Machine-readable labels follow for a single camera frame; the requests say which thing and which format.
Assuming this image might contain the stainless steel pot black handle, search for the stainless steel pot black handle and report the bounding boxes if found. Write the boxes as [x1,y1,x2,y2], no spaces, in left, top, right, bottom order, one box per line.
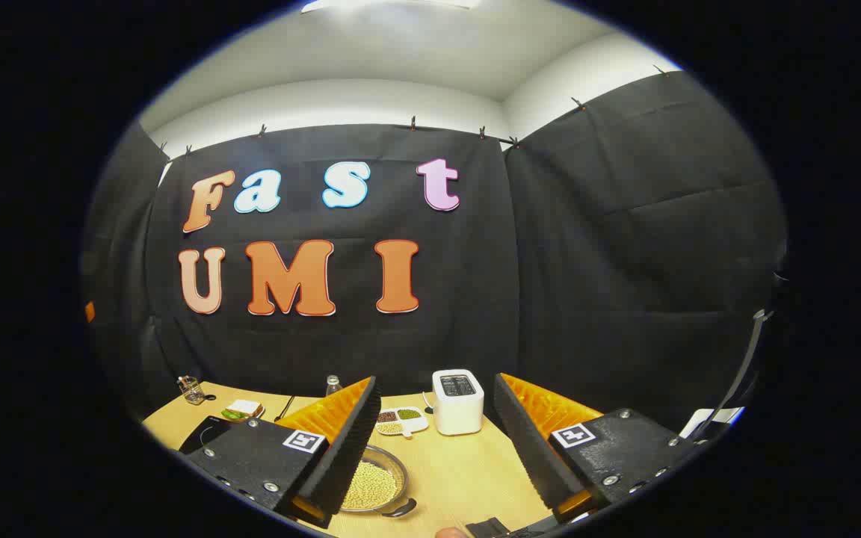
[341,445,418,519]

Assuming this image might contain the pile of yellow soybeans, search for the pile of yellow soybeans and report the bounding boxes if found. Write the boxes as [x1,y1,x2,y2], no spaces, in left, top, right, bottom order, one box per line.
[342,461,399,511]

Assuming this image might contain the plate with sandwich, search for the plate with sandwich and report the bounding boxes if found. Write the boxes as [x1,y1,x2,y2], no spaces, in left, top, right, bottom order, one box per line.
[221,399,265,424]

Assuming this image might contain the grey metal bar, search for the grey metal bar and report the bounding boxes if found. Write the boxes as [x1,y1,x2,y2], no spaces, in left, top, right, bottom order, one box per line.
[707,310,775,442]

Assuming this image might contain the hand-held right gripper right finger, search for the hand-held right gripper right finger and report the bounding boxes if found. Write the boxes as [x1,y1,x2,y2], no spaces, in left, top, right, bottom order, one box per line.
[492,372,704,524]

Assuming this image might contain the white toaster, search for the white toaster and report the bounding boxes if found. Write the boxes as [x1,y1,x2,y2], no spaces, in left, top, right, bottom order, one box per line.
[431,368,485,436]

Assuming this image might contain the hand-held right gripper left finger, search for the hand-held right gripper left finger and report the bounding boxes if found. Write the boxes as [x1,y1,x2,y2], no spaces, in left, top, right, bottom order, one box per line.
[180,376,383,530]

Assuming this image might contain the black induction cooktop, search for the black induction cooktop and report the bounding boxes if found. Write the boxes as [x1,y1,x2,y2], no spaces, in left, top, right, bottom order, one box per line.
[179,415,233,454]

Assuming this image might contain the white divided dish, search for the white divided dish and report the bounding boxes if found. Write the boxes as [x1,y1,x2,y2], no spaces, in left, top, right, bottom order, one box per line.
[375,407,430,438]

